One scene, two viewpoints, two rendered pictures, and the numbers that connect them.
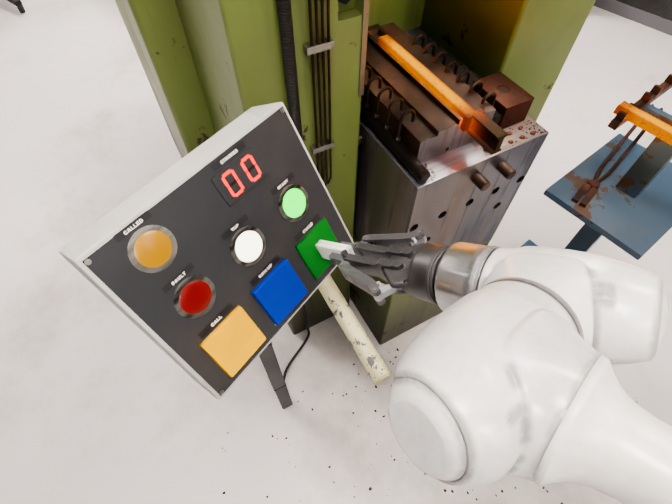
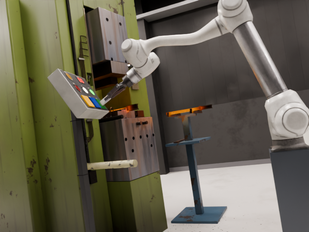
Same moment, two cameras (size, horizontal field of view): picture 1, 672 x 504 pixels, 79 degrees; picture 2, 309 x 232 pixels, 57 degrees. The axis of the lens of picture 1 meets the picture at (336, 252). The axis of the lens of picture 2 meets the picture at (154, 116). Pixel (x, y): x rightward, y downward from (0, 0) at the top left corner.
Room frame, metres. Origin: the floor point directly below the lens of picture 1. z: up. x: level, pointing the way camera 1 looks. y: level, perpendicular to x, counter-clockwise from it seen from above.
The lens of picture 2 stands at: (-1.31, 0.53, 0.79)
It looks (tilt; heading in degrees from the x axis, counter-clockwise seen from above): 3 degrees up; 333
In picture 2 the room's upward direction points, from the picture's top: 8 degrees counter-clockwise
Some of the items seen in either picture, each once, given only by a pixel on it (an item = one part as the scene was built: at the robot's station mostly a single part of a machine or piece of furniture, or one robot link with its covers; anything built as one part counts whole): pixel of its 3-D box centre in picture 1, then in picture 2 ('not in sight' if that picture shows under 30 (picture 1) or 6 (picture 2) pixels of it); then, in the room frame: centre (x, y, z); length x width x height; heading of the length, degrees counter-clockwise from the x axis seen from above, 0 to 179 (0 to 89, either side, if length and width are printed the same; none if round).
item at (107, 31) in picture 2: not in sight; (100, 45); (0.92, -0.20, 1.56); 0.42 x 0.39 x 0.40; 28
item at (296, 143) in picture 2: not in sight; (288, 142); (-0.25, -0.79, 0.63); 0.22 x 0.18 x 0.06; 133
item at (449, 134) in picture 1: (403, 85); (107, 117); (0.90, -0.17, 0.96); 0.42 x 0.20 x 0.09; 28
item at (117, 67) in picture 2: not in sight; (101, 74); (0.90, -0.17, 1.32); 0.42 x 0.20 x 0.10; 28
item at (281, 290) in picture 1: (279, 291); (94, 103); (0.30, 0.09, 1.01); 0.07 x 0.05 x 0.07; 143
